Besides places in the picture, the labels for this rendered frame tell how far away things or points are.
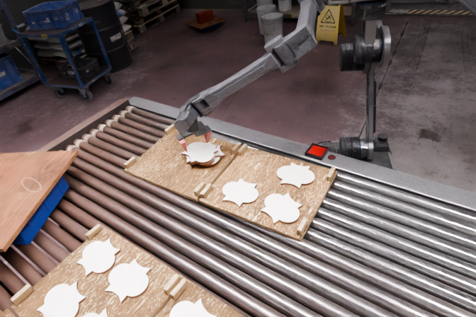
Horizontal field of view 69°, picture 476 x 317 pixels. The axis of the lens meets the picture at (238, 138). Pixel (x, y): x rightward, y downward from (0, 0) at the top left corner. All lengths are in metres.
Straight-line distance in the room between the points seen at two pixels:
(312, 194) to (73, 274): 0.84
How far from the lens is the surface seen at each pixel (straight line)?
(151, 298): 1.13
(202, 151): 1.45
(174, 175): 1.46
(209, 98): 1.30
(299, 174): 1.34
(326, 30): 4.83
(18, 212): 1.48
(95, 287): 1.23
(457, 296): 1.15
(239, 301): 1.09
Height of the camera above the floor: 1.86
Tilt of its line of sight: 36 degrees down
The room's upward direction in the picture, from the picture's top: 10 degrees counter-clockwise
